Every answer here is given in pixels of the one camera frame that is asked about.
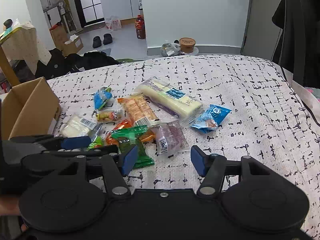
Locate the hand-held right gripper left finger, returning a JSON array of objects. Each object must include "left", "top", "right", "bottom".
[{"left": 54, "top": 144, "right": 139, "bottom": 197}]

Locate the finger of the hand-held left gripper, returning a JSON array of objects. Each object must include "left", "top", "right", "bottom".
[
  {"left": 41, "top": 144, "right": 119, "bottom": 157},
  {"left": 10, "top": 134, "right": 92, "bottom": 150}
]

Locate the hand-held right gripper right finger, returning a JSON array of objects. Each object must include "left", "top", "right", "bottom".
[{"left": 190, "top": 144, "right": 273, "bottom": 197}]

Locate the white snack packet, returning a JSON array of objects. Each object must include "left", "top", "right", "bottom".
[{"left": 59, "top": 115, "right": 102, "bottom": 140}]

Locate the orange snack packet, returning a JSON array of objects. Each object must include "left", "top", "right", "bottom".
[{"left": 105, "top": 119, "right": 157, "bottom": 147}]

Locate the small yellow snack packet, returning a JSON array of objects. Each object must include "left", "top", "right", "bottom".
[{"left": 96, "top": 109, "right": 123, "bottom": 123}]

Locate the brown cardboard box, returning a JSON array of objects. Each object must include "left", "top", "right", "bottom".
[{"left": 0, "top": 77, "right": 62, "bottom": 140}]

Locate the long white bread packet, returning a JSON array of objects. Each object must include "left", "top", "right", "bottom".
[{"left": 134, "top": 77, "right": 203, "bottom": 124}]

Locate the light green snack packet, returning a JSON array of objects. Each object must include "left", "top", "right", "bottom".
[{"left": 86, "top": 135, "right": 104, "bottom": 152}]

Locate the blue snack packet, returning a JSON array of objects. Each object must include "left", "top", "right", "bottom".
[{"left": 189, "top": 104, "right": 232, "bottom": 134}]

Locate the small blue green packet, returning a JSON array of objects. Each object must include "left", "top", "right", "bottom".
[{"left": 93, "top": 86, "right": 113, "bottom": 110}]

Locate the orange biscuit packet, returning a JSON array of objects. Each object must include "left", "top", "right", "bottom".
[{"left": 117, "top": 94, "right": 160, "bottom": 128}]

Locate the black buttoned jacket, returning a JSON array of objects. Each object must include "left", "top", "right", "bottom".
[{"left": 35, "top": 48, "right": 69, "bottom": 80}]

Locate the black garment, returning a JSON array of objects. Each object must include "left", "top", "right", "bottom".
[{"left": 65, "top": 51, "right": 120, "bottom": 73}]

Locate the black patterned white blanket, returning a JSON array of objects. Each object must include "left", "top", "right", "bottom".
[{"left": 46, "top": 54, "right": 320, "bottom": 238}]

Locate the open floor cardboard box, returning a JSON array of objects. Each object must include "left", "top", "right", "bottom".
[{"left": 62, "top": 34, "right": 84, "bottom": 57}]

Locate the tall floor cardboard box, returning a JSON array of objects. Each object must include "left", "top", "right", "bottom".
[{"left": 49, "top": 24, "right": 68, "bottom": 52}]

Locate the dotted cream cloth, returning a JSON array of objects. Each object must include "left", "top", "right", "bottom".
[{"left": 2, "top": 21, "right": 52, "bottom": 75}]

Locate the clear trash bag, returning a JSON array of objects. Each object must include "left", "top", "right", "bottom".
[{"left": 161, "top": 42, "right": 182, "bottom": 57}]

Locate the brown instant noodle cup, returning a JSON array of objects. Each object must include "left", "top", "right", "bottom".
[{"left": 179, "top": 37, "right": 196, "bottom": 54}]

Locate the white leaf print sheet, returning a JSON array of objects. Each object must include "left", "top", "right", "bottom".
[{"left": 281, "top": 66, "right": 320, "bottom": 153}]

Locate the pack of water bottles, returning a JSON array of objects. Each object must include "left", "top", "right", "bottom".
[{"left": 105, "top": 16, "right": 122, "bottom": 31}]

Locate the dark drink bottle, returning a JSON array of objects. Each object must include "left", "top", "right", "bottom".
[{"left": 135, "top": 14, "right": 146, "bottom": 40}]

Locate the white standing fan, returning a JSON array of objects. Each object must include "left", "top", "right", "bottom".
[{"left": 56, "top": 0, "right": 70, "bottom": 33}]

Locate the black framed glass door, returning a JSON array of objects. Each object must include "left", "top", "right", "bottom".
[{"left": 70, "top": 0, "right": 104, "bottom": 28}]

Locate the white cabinet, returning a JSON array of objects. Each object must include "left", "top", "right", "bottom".
[{"left": 97, "top": 0, "right": 140, "bottom": 20}]

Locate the grey door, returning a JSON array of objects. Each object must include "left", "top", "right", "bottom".
[{"left": 241, "top": 0, "right": 286, "bottom": 61}]

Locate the hanging black coat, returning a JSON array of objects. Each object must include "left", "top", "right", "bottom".
[{"left": 272, "top": 0, "right": 320, "bottom": 88}]

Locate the wooden table frame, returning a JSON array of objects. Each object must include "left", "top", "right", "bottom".
[{"left": 0, "top": 26, "right": 22, "bottom": 87}]

